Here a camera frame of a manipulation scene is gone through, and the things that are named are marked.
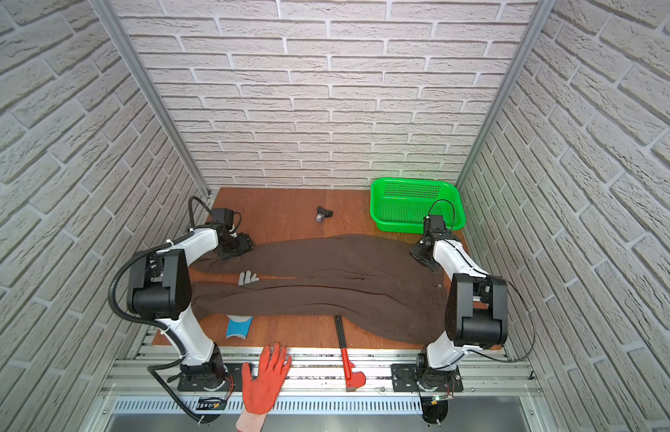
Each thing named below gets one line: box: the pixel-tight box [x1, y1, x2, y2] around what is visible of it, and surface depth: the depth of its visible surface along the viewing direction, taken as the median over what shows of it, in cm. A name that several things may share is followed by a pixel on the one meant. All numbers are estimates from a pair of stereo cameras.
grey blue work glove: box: [226, 270, 261, 340], surface depth 85 cm
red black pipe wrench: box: [334, 315, 366, 392], surface depth 76 cm
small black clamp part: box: [315, 206, 334, 224], surface depth 112 cm
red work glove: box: [241, 342, 292, 415], surface depth 74 cm
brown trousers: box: [191, 234, 449, 346], surface depth 90 cm
